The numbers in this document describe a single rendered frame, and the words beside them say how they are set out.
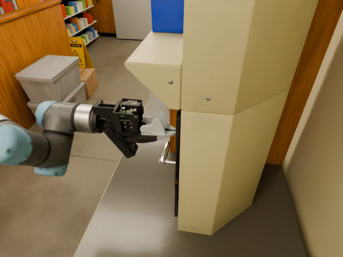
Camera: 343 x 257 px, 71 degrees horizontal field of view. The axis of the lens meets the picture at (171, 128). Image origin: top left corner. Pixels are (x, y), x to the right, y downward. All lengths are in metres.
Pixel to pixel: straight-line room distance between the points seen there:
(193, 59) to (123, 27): 5.40
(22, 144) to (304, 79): 0.83
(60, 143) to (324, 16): 0.80
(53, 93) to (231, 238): 2.34
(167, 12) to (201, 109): 0.27
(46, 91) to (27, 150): 2.29
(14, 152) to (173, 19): 0.46
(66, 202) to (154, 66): 1.89
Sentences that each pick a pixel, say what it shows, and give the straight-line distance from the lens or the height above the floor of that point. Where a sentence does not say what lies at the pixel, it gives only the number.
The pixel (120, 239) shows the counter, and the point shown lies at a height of 0.94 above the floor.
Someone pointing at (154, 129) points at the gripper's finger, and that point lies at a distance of 0.59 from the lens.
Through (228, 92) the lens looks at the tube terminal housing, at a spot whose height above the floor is 1.46.
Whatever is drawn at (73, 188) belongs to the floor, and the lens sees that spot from 2.33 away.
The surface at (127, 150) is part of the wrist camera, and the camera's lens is 0.66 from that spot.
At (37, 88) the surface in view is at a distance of 2.87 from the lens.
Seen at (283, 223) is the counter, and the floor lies 0.94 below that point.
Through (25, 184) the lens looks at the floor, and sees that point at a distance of 2.56.
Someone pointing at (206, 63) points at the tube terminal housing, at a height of 1.52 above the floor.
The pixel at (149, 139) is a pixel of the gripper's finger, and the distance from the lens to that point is 0.59.
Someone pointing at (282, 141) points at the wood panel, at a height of 1.07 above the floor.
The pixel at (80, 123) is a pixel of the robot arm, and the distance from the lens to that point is 0.64.
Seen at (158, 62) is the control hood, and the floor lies 1.51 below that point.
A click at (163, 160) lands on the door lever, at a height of 1.21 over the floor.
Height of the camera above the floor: 1.69
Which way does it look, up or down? 37 degrees down
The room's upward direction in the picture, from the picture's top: straight up
